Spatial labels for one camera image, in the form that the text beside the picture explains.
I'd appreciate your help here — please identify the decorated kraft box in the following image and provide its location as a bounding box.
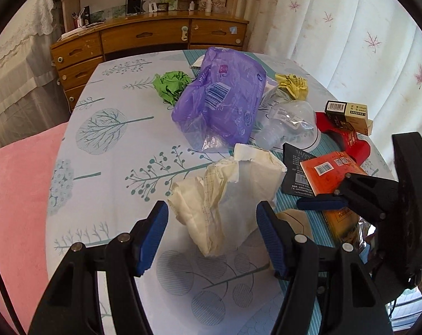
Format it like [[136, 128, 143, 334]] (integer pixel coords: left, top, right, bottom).
[[199, 0, 229, 15]]

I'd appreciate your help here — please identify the purple plastic bag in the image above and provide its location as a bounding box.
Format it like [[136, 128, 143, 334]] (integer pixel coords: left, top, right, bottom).
[[171, 46, 279, 153]]

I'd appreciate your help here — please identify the orange packet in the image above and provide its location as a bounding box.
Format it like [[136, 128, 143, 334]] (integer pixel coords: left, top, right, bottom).
[[300, 151, 368, 198]]

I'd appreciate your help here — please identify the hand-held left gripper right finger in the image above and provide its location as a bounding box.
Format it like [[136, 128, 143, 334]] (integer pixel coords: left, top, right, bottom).
[[256, 200, 395, 335]]

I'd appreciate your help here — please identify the wide wooden desk drawer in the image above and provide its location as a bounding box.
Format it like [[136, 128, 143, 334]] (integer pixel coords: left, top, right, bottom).
[[101, 24, 190, 54]]

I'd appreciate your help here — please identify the shiny foil wrapper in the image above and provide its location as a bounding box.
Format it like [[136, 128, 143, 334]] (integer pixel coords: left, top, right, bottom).
[[356, 216, 377, 252]]

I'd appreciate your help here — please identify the yellow crumpled paper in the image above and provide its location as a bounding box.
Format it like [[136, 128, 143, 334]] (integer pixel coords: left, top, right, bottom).
[[275, 73, 309, 101]]

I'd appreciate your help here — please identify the tan cardboard piece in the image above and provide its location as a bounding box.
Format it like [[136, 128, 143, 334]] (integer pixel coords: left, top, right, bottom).
[[277, 209, 314, 241]]

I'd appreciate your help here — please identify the black packet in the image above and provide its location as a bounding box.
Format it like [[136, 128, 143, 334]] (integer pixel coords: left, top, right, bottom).
[[281, 143, 323, 198]]

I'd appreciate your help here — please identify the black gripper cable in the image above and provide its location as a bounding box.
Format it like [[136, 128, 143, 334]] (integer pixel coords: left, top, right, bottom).
[[0, 246, 26, 335]]

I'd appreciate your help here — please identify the brown packet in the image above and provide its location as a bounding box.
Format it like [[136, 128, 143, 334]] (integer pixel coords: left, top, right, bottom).
[[321, 209, 361, 243]]

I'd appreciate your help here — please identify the green landscape picture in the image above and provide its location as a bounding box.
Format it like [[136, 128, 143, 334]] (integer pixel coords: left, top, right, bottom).
[[89, 7, 128, 20]]

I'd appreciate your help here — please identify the cream paper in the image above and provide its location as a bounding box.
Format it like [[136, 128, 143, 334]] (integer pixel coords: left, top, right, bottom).
[[167, 143, 288, 259]]

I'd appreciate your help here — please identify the leaf print curtain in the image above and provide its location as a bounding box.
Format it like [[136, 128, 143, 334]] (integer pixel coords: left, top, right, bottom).
[[239, 0, 422, 189]]

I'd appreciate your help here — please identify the white power strip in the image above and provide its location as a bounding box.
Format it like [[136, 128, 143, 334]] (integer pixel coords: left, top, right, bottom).
[[61, 26, 103, 40]]

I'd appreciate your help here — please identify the red paper with gold print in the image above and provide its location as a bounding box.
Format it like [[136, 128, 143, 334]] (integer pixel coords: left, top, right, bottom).
[[316, 111, 372, 164]]

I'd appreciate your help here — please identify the green paper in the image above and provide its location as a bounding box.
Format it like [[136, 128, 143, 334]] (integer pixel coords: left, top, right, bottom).
[[152, 71, 192, 107]]

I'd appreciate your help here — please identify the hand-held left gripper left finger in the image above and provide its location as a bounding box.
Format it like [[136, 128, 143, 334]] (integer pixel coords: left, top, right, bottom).
[[27, 200, 170, 335]]

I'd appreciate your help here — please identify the black and tan small box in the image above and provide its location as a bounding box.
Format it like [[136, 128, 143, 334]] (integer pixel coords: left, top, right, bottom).
[[324, 100, 374, 137]]

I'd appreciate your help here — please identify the clear plastic container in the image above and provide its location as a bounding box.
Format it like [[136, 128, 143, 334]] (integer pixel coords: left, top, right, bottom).
[[256, 99, 318, 150]]

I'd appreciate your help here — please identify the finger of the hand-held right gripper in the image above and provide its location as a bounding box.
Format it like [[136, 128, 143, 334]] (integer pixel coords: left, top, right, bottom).
[[296, 173, 400, 223]]

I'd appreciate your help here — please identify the wooden desk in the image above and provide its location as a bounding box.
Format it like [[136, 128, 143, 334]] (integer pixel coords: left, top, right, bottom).
[[50, 14, 250, 112]]

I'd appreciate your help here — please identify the lace covered furniture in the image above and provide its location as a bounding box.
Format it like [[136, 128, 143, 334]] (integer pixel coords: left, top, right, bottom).
[[0, 0, 70, 154]]

